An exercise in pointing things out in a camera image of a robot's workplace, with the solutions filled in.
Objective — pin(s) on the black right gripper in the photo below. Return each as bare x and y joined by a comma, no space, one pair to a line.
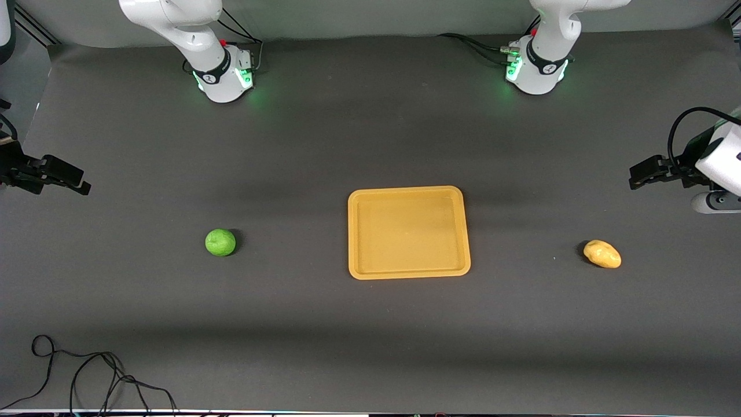
13,168

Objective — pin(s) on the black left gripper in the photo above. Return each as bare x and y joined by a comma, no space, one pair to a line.
684,167

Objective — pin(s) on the yellow potato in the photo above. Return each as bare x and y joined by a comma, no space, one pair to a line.
602,254

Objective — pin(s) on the green apple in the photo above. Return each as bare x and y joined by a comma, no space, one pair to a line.
220,242

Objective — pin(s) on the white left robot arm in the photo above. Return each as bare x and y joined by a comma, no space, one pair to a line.
547,52

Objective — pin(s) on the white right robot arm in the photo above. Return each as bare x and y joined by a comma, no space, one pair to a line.
191,35

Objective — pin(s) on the yellow plastic tray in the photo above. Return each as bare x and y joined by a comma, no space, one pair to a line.
405,231

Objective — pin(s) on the dark grey table mat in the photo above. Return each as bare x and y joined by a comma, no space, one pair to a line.
289,145

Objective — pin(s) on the aluminium frame rail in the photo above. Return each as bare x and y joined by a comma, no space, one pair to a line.
734,21
37,28

